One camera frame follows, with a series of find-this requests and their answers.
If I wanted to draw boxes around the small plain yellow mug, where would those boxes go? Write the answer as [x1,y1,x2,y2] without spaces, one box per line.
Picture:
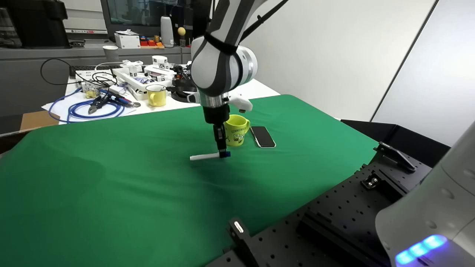
[146,84,170,108]

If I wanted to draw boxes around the black gadget pile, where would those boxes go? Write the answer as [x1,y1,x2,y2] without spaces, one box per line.
[173,59,196,85]

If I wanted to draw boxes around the red small items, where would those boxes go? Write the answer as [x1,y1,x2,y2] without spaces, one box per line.
[140,33,165,48]

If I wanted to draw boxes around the black angled clamp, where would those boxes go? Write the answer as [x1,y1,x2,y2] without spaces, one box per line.
[374,140,419,173]

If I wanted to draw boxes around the yellow mug with cartoon print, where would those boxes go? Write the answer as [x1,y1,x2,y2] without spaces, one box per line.
[223,112,253,148]

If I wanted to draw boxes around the black office chair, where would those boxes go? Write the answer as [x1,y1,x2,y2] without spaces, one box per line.
[0,0,72,48]

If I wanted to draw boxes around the black slanted stand pole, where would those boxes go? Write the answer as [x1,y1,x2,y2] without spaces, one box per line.
[370,0,441,121]

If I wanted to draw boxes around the blue capped white marker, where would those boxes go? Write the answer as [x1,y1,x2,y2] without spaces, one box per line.
[189,149,233,162]

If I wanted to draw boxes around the black pliers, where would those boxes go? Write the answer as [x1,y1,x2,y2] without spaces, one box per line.
[86,91,113,116]

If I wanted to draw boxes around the green table cloth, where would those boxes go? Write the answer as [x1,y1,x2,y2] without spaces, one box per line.
[0,93,380,267]

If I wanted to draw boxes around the white lidded container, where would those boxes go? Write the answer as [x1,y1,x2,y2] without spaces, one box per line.
[113,27,143,50]

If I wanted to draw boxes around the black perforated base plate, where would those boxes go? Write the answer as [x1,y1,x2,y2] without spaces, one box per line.
[205,146,437,267]

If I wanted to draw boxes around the black coiled cable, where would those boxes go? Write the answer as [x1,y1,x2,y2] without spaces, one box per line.
[170,79,201,103]

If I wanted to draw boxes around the black smartphone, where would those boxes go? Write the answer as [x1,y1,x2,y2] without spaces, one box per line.
[250,124,278,149]

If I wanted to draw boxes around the flat cardboard piece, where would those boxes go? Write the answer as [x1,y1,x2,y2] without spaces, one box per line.
[20,109,61,131]

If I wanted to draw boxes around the white cylindrical speaker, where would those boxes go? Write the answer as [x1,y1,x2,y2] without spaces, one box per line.
[159,14,177,48]

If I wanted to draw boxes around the small black mount block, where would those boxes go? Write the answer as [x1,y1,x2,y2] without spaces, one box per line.
[361,173,386,192]

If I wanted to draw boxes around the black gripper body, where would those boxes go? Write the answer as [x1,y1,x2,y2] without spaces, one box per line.
[202,103,232,125]

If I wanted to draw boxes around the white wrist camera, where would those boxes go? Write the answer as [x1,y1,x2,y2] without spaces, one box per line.
[227,94,254,114]

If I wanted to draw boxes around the black clamp with white top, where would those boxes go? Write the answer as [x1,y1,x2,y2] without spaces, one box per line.
[226,216,266,267]

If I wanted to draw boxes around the large dark wall monitor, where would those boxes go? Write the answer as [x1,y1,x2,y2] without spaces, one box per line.
[100,0,213,39]

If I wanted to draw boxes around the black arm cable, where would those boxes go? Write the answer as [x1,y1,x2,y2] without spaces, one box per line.
[239,0,290,42]

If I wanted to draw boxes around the blue cable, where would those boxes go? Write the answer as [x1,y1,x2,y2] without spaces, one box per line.
[48,85,128,125]

